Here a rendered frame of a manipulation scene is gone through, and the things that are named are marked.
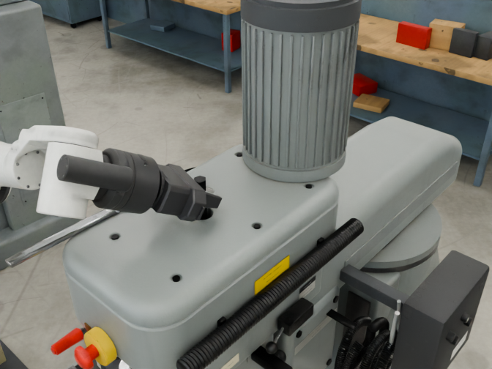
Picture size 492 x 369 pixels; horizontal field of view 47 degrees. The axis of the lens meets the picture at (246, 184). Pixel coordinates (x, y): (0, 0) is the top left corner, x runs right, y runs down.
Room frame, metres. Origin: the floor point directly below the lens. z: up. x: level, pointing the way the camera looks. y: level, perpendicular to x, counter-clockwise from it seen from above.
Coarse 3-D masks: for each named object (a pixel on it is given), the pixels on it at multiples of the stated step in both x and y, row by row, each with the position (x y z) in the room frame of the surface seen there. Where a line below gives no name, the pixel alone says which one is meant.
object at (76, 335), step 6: (72, 330) 0.67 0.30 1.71; (78, 330) 0.67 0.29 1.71; (84, 330) 0.67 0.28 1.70; (66, 336) 0.66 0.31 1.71; (72, 336) 0.66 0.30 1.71; (78, 336) 0.66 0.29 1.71; (60, 342) 0.64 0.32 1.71; (66, 342) 0.64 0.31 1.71; (72, 342) 0.65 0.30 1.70; (54, 348) 0.63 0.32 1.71; (60, 348) 0.63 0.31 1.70; (66, 348) 0.64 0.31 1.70; (54, 354) 0.63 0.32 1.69
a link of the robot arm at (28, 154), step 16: (32, 128) 0.69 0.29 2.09; (48, 128) 0.68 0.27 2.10; (64, 128) 0.67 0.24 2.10; (16, 144) 0.69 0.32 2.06; (32, 144) 0.69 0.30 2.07; (80, 144) 0.65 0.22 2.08; (96, 144) 0.68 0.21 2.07; (16, 160) 0.68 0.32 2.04; (32, 160) 0.70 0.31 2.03; (16, 176) 0.67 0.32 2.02; (32, 176) 0.69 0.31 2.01
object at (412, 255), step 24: (432, 216) 1.18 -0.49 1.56; (408, 240) 1.09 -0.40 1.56; (432, 240) 1.08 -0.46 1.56; (384, 264) 1.01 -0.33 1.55; (408, 264) 1.02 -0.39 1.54; (432, 264) 1.08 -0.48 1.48; (408, 288) 1.02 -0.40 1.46; (360, 312) 0.94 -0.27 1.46; (384, 312) 0.96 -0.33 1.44; (336, 336) 0.99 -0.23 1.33; (360, 336) 0.94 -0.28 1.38
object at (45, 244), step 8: (96, 216) 0.74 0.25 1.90; (104, 216) 0.75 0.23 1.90; (80, 224) 0.72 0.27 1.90; (88, 224) 0.72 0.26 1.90; (64, 232) 0.70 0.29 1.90; (72, 232) 0.70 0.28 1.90; (80, 232) 0.71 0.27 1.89; (48, 240) 0.68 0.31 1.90; (56, 240) 0.68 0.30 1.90; (64, 240) 0.69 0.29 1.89; (32, 248) 0.66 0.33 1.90; (40, 248) 0.66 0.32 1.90; (48, 248) 0.67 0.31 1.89; (16, 256) 0.65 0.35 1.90; (24, 256) 0.65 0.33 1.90; (32, 256) 0.65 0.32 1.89; (8, 264) 0.63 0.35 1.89; (16, 264) 0.63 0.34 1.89
